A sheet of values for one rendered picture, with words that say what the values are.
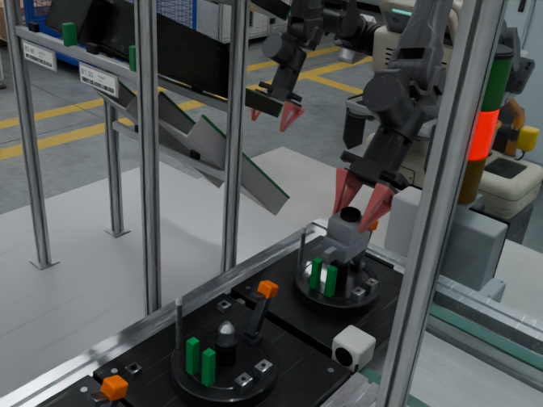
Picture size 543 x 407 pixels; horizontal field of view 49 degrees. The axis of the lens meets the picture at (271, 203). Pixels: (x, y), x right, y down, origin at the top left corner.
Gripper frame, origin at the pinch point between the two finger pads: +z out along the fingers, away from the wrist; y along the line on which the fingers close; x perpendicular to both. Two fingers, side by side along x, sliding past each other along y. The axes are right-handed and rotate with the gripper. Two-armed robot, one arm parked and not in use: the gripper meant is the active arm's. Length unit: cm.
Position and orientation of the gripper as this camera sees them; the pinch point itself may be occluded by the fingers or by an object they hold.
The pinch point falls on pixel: (349, 221)
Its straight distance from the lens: 90.2
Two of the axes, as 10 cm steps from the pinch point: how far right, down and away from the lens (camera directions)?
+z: -4.8, 8.8, -0.5
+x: 4.5, 2.9, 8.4
